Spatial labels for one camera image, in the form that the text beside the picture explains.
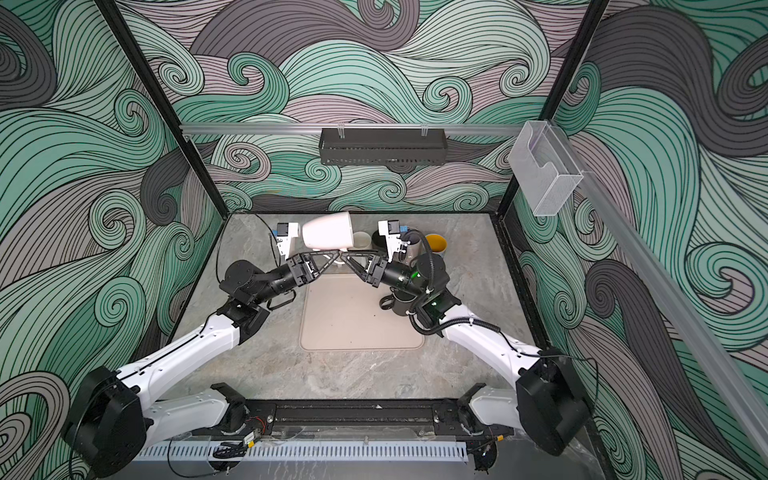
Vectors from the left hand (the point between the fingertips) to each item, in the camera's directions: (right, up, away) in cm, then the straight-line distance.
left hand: (339, 256), depth 63 cm
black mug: (+15, -15, +23) cm, 31 cm away
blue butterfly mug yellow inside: (+28, +2, +34) cm, 44 cm away
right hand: (+1, -1, 0) cm, 1 cm away
